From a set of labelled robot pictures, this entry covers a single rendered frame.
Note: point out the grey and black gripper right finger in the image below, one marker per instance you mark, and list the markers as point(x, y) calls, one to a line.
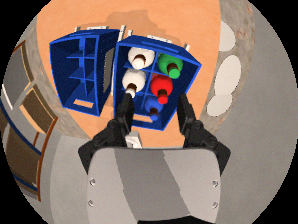
point(197, 135)

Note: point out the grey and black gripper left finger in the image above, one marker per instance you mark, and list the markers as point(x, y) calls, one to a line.
point(112, 135)

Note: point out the blue plastic crate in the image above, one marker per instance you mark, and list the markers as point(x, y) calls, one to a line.
point(68, 58)
point(181, 84)

